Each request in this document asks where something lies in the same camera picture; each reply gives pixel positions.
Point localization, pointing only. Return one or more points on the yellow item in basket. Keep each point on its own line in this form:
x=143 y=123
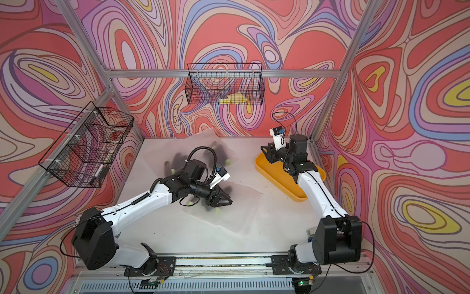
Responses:
x=233 y=99

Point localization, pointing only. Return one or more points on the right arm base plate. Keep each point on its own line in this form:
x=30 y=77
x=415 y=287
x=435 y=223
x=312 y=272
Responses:
x=287 y=264

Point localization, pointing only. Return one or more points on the left black wire basket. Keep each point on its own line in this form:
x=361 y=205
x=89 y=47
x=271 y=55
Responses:
x=83 y=156

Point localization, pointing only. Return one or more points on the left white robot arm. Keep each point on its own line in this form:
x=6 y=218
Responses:
x=96 y=238

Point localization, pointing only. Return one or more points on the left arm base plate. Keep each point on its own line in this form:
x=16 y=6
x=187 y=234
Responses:
x=162 y=267

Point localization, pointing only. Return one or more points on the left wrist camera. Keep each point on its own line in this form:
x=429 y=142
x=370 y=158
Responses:
x=220 y=175

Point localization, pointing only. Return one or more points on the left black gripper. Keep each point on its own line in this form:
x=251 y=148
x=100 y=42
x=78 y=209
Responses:
x=215 y=195

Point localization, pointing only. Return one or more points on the back black wire basket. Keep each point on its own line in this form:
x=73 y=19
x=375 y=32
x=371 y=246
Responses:
x=208 y=82

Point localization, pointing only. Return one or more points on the black wire basket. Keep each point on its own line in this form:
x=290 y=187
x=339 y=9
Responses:
x=83 y=156
x=208 y=82

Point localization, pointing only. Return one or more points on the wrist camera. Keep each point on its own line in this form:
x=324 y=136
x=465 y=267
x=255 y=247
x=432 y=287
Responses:
x=220 y=175
x=278 y=135

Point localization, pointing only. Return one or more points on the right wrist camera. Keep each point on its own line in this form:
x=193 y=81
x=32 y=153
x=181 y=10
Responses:
x=278 y=135

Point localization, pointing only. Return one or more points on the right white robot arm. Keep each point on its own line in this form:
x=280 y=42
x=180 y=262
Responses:
x=338 y=235

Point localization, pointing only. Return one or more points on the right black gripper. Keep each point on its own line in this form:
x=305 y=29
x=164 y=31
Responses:
x=270 y=153

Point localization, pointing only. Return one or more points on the yellow plastic tray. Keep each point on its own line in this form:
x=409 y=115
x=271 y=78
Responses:
x=280 y=179

